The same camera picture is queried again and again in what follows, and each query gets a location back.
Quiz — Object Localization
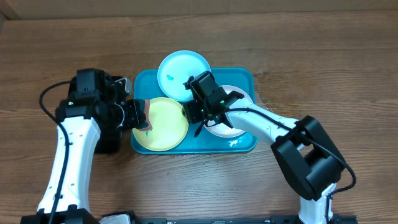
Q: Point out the light blue plate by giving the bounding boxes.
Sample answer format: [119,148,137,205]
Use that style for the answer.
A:
[157,50,211,102]

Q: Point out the red green scrub sponge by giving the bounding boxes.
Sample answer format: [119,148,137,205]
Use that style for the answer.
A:
[136,99,152,131]

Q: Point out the black plastic tray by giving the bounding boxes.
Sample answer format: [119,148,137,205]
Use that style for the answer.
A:
[95,75,125,154]

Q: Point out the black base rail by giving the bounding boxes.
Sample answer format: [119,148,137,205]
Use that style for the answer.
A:
[99,210,358,224]

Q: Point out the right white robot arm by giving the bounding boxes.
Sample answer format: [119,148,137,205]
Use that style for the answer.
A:
[182,71,346,223]

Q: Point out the white plate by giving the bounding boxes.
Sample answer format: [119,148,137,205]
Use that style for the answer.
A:
[205,85,252,138]

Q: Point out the teal plastic tray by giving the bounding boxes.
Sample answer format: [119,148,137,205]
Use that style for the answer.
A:
[134,67,257,155]

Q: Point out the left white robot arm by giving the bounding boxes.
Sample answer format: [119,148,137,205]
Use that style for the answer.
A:
[21,68,151,223]

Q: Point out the yellow plate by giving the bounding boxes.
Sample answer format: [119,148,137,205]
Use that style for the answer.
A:
[132,97,189,152]

